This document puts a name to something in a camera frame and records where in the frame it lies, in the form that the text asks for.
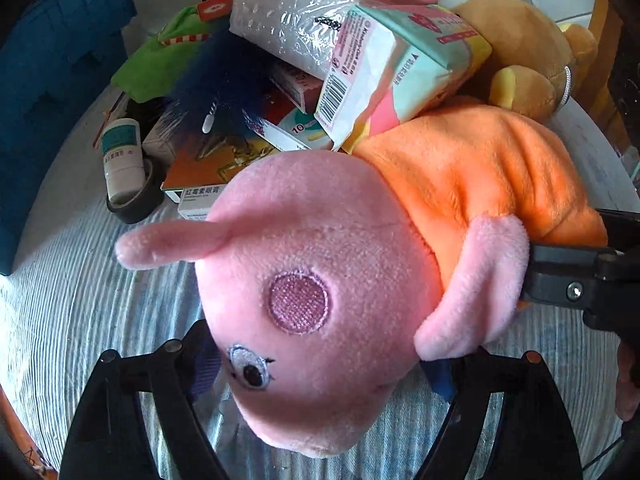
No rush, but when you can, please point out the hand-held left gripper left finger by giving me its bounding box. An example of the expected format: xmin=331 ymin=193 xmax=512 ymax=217
xmin=60 ymin=319 xmax=224 ymax=480

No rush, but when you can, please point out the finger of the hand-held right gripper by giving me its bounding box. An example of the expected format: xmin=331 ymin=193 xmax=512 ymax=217
xmin=522 ymin=242 xmax=640 ymax=341
xmin=592 ymin=208 xmax=640 ymax=253

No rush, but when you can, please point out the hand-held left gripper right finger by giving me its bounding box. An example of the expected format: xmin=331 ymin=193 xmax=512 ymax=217
xmin=420 ymin=351 xmax=583 ymax=480

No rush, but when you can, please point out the white purple ointment box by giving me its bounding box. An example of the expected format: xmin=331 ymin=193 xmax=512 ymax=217
xmin=165 ymin=182 xmax=228 ymax=222

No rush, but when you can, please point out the pink pig plush orange dress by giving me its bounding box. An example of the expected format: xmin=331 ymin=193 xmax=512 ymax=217
xmin=115 ymin=95 xmax=608 ymax=458

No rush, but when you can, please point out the blue plastic crate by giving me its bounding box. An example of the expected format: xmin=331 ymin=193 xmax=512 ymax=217
xmin=0 ymin=0 xmax=138 ymax=276

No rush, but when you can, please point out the person's right hand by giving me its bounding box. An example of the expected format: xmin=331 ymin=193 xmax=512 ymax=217
xmin=616 ymin=342 xmax=640 ymax=421

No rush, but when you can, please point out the black tape roll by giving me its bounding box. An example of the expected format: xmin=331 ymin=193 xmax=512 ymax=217
xmin=105 ymin=157 xmax=166 ymax=226

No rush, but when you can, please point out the wooden chair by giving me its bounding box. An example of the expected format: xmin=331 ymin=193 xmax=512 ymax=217
xmin=587 ymin=0 xmax=640 ymax=171

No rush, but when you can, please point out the green orange medicine box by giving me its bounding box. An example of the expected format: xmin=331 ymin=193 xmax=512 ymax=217
xmin=160 ymin=132 xmax=286 ymax=203

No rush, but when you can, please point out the brown teddy bear plush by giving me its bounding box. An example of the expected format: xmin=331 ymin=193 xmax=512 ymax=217
xmin=447 ymin=0 xmax=598 ymax=122

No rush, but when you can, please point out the white bottle green label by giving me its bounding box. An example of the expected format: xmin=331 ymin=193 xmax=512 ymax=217
xmin=97 ymin=117 xmax=144 ymax=201

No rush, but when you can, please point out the teal white small box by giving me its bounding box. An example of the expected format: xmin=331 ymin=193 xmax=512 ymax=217
xmin=277 ymin=107 xmax=333 ymax=148

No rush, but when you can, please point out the pastel teal pink packet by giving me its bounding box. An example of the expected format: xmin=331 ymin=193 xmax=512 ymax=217
xmin=314 ymin=2 xmax=493 ymax=153

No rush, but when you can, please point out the small white red box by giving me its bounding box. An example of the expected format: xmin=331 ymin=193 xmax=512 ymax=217
xmin=270 ymin=60 xmax=326 ymax=115

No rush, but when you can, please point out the blue bottle brush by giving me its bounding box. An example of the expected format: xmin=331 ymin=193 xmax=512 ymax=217
xmin=165 ymin=30 xmax=281 ymax=146

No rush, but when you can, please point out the green plush toy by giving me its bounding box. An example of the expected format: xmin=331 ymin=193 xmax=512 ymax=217
xmin=110 ymin=5 xmax=233 ymax=103

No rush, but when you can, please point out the long white box red label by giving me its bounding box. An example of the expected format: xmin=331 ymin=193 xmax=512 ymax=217
xmin=196 ymin=0 xmax=236 ymax=23

